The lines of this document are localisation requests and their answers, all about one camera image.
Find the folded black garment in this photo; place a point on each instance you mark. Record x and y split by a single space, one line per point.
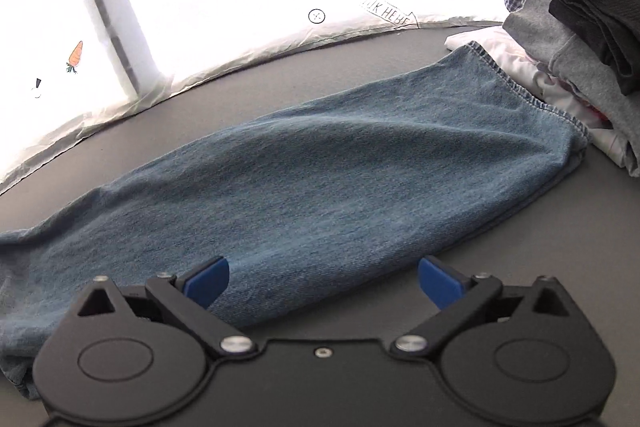
600 17

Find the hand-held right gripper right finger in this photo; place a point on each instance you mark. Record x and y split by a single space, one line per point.
440 282

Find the plaid cloth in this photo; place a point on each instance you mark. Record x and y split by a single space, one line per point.
517 1

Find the folded white garment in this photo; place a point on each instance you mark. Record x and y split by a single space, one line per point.
520 62

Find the window frame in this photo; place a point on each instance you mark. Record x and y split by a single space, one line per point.
115 22

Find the blue denim jeans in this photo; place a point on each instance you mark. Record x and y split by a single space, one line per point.
325 167

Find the folded grey garment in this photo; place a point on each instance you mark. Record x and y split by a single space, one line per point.
545 37

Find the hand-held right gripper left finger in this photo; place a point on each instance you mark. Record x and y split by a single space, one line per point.
207 282

